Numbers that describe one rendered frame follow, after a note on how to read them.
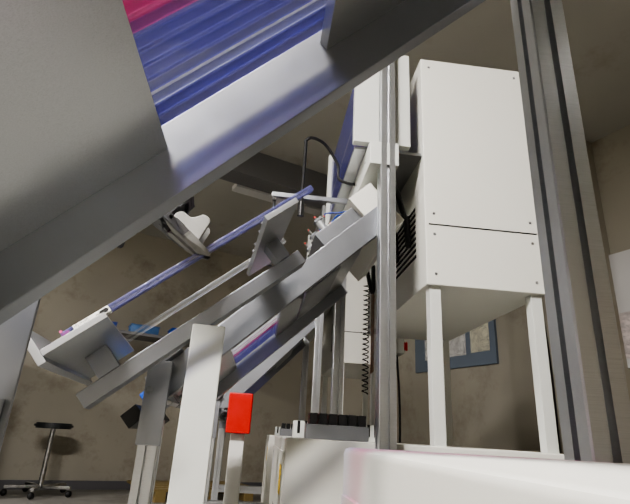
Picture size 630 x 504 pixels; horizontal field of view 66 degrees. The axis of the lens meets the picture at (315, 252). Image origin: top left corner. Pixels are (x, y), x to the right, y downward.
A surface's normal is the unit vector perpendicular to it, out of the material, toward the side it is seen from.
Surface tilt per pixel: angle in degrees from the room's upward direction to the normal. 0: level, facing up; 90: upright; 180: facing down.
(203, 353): 90
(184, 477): 90
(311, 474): 90
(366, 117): 90
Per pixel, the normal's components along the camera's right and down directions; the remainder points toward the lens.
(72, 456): 0.49, -0.29
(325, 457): 0.11, -0.35
